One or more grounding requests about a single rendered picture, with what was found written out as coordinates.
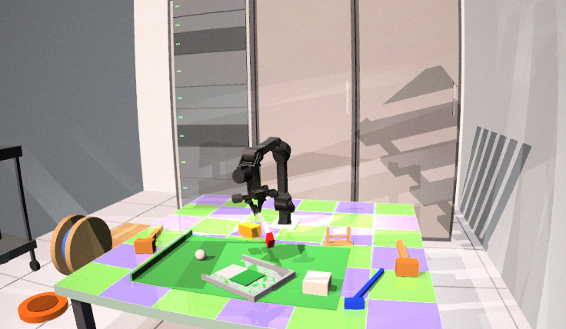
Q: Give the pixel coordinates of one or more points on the white golf ball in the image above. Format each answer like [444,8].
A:
[200,254]

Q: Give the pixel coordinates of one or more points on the green putting mat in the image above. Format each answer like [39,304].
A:
[181,270]

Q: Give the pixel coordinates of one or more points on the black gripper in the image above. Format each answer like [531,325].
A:
[238,198]

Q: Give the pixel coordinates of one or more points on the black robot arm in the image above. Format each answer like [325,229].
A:
[247,171]

